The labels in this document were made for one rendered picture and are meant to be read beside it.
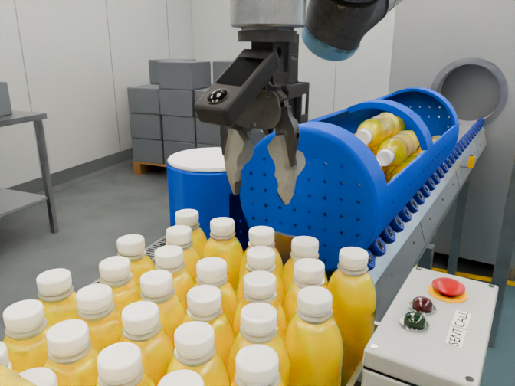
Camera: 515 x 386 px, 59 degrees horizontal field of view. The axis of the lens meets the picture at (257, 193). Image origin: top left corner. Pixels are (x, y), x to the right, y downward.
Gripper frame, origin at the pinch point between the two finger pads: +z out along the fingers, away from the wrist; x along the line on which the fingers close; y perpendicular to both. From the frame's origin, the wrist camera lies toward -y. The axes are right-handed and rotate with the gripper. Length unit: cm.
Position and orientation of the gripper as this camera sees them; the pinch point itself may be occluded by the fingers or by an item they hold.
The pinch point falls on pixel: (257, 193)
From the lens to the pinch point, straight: 59.3
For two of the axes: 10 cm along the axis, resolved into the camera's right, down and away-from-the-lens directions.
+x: -8.5, -1.7, 4.9
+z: 0.0, 9.5, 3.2
